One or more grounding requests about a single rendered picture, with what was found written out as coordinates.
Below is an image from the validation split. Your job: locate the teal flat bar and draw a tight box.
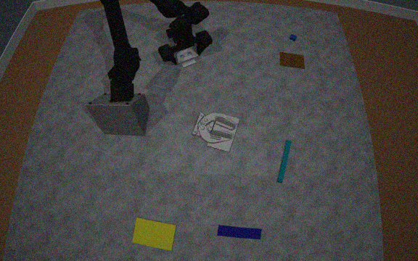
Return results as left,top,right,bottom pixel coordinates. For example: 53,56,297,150
277,140,291,183

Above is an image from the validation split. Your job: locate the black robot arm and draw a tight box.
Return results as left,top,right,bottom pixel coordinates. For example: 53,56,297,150
100,0,209,102

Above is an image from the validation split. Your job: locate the dark blue flat bar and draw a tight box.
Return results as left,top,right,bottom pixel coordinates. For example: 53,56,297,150
218,225,261,239

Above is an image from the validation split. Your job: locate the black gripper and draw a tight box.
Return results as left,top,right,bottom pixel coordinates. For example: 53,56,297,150
158,30,213,65

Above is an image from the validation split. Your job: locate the olive yellow rectangular plate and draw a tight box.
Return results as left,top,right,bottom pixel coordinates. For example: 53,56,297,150
132,217,176,251

